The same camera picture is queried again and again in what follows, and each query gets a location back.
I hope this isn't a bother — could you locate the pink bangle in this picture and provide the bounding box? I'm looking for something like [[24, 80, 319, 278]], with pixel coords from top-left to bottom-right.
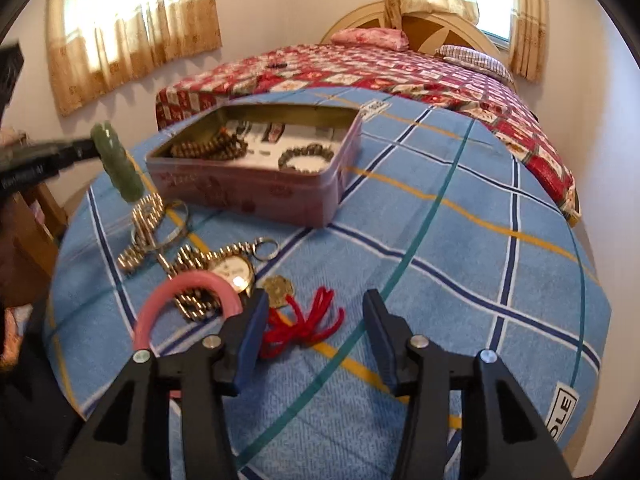
[[132, 271, 243, 351]]

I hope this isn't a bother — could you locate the blue plaid tablecloth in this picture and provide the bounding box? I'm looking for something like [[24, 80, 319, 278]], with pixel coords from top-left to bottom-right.
[[43, 86, 612, 480]]

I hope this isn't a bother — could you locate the coin charm with red tassel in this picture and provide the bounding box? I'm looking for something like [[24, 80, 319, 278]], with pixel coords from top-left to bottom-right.
[[259, 275, 346, 361]]

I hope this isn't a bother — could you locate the green jade bangle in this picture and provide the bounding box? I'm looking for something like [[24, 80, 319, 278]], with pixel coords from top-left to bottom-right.
[[91, 122, 144, 204]]

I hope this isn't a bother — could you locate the pink floral pillow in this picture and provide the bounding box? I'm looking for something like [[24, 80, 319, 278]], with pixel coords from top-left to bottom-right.
[[330, 27, 409, 52]]

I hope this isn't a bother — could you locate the left beige curtain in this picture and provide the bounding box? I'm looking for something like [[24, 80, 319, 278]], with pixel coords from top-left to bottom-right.
[[47, 0, 222, 116]]

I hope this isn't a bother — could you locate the red patterned bedspread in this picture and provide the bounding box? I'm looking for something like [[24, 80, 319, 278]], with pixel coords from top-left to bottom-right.
[[155, 44, 582, 224]]

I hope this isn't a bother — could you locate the pink metal tin box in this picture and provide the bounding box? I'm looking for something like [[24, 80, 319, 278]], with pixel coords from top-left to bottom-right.
[[145, 102, 363, 228]]

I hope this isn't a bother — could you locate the far right beige curtain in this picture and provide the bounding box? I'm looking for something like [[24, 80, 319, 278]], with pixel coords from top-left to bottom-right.
[[509, 0, 548, 82]]

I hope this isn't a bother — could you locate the brown wooden bead mala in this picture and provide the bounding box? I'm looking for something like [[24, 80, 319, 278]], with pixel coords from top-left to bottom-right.
[[169, 127, 248, 162]]

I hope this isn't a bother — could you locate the plaid checked pillow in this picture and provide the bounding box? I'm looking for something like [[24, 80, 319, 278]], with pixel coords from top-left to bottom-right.
[[435, 44, 514, 84]]

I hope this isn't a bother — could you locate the gold pocket watch with chain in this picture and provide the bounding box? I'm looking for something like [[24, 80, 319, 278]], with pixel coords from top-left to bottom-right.
[[167, 237, 280, 322]]

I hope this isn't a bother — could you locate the thin silver bangle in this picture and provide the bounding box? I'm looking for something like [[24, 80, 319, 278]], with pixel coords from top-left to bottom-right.
[[130, 194, 191, 254]]

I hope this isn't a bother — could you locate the cream wooden headboard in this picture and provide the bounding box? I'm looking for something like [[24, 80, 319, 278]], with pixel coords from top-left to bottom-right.
[[320, 1, 508, 63]]

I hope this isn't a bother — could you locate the paper sheet in tin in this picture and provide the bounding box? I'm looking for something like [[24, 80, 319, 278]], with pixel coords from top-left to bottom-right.
[[224, 120, 347, 174]]

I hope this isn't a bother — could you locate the dark bead bracelet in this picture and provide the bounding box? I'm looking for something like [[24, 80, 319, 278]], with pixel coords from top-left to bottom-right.
[[276, 142, 336, 175]]

